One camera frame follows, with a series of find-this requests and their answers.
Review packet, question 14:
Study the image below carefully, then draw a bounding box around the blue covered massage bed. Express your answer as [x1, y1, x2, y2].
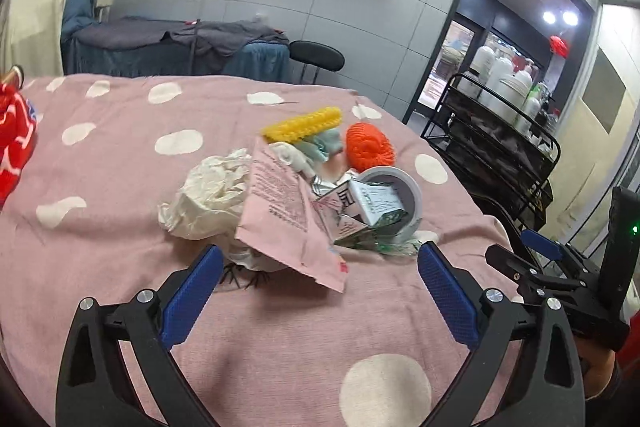
[60, 17, 292, 82]

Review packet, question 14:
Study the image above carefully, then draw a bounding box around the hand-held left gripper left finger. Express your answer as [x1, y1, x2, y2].
[56, 244, 226, 427]

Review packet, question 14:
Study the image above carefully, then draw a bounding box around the small green white carton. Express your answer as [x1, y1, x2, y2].
[350, 184, 407, 226]

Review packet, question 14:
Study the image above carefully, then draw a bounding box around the grey wall panel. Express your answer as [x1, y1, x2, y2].
[589, 49, 627, 134]

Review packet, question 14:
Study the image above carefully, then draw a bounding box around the person's right hand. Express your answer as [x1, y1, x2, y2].
[577, 337, 623, 400]

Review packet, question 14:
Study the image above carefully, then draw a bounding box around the pink polka dot blanket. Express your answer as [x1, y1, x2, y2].
[0, 74, 541, 427]

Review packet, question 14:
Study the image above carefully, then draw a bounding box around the red patterned cloth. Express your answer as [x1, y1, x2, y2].
[0, 79, 41, 208]

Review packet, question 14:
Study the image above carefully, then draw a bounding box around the round plastic cup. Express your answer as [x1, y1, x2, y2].
[357, 166, 425, 249]

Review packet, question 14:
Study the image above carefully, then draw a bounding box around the black chair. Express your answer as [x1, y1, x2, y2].
[289, 40, 346, 85]

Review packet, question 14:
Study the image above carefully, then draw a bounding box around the pink paper packet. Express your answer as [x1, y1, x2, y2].
[235, 136, 348, 294]

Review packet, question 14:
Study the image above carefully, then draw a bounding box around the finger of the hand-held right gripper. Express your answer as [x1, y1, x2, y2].
[520, 229, 591, 269]
[485, 244, 556, 303]

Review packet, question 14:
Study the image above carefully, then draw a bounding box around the glass sliding door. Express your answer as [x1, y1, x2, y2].
[595, 0, 640, 208]

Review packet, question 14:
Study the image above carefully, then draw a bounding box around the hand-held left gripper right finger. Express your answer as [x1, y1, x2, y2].
[417, 241, 586, 427]

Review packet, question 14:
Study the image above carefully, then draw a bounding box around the blue hanging cloth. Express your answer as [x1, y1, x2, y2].
[61, 0, 101, 38]

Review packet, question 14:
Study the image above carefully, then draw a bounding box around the black mesh trolley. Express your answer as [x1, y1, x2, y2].
[420, 73, 562, 233]

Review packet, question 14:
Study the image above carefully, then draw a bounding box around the white crumpled tissue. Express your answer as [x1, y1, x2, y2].
[157, 148, 291, 275]

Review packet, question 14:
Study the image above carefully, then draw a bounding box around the cream curtain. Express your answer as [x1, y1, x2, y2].
[0, 0, 68, 78]

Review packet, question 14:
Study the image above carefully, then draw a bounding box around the grey blanket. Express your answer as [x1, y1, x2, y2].
[72, 18, 290, 58]

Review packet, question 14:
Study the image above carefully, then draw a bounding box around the group of white bottles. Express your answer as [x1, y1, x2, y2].
[457, 44, 551, 138]

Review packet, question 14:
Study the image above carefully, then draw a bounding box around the beige board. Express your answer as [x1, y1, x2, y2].
[555, 94, 621, 230]

